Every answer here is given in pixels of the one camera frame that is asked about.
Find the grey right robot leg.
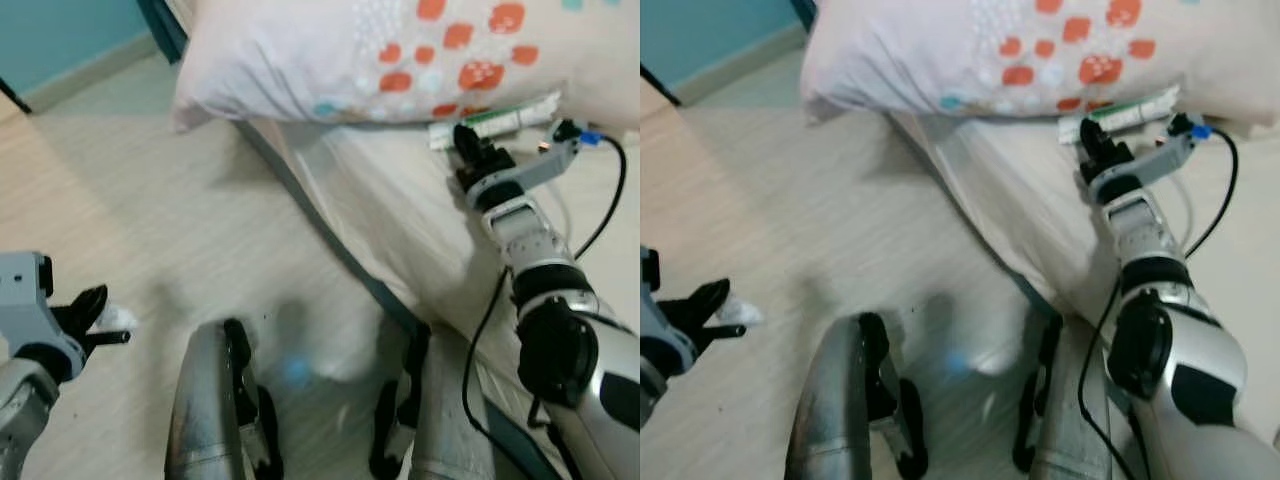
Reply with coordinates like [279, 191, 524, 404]
[370, 320, 501, 480]
[1012, 315, 1133, 480]

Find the grey robot leg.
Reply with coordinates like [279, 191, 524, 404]
[370, 320, 501, 480]
[1012, 315, 1133, 480]
[785, 313, 926, 480]
[165, 318, 286, 480]

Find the cream sheeted bed mattress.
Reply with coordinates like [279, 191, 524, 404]
[235, 105, 641, 446]
[890, 100, 1280, 451]

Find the pink pillow with coloured dots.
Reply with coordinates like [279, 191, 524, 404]
[800, 0, 1280, 129]
[172, 0, 641, 131]

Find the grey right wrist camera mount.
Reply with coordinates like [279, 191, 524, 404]
[1128, 120, 1211, 191]
[495, 125, 601, 196]

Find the white and green tube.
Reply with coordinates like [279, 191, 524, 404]
[428, 92, 563, 151]
[1058, 85, 1181, 143]

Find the grey left robot leg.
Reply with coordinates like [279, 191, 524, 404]
[785, 313, 926, 480]
[165, 318, 286, 480]

